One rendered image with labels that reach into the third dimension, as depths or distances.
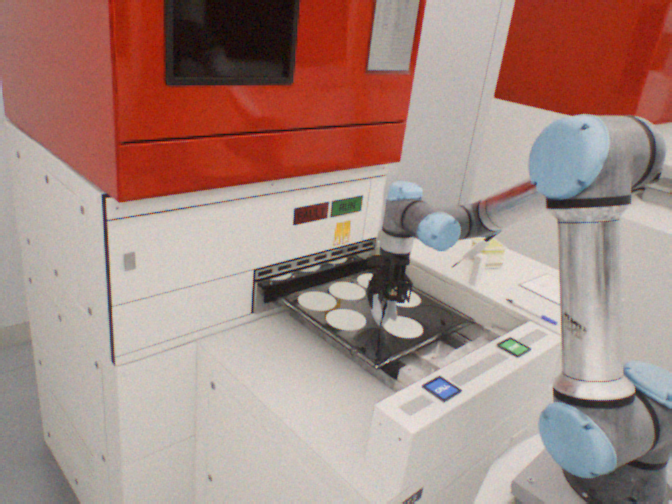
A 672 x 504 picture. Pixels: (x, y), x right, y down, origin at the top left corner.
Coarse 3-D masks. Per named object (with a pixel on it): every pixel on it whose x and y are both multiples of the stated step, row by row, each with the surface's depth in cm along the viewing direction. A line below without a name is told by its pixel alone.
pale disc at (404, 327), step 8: (392, 320) 143; (400, 320) 144; (408, 320) 144; (392, 328) 140; (400, 328) 140; (408, 328) 141; (416, 328) 141; (400, 336) 137; (408, 336) 137; (416, 336) 138
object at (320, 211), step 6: (324, 204) 152; (300, 210) 146; (306, 210) 148; (312, 210) 149; (318, 210) 151; (324, 210) 152; (300, 216) 147; (306, 216) 149; (312, 216) 150; (318, 216) 152; (324, 216) 153; (300, 222) 148
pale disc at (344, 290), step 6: (342, 282) 159; (330, 288) 155; (336, 288) 156; (342, 288) 156; (348, 288) 156; (354, 288) 157; (360, 288) 157; (336, 294) 153; (342, 294) 153; (348, 294) 153; (354, 294) 154; (360, 294) 154
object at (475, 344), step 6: (474, 342) 142; (480, 342) 142; (486, 342) 143; (462, 348) 139; (468, 348) 139; (474, 348) 139; (450, 354) 136; (456, 354) 136; (462, 354) 136; (450, 360) 133; (426, 372) 128; (396, 384) 124; (402, 384) 123; (396, 390) 124
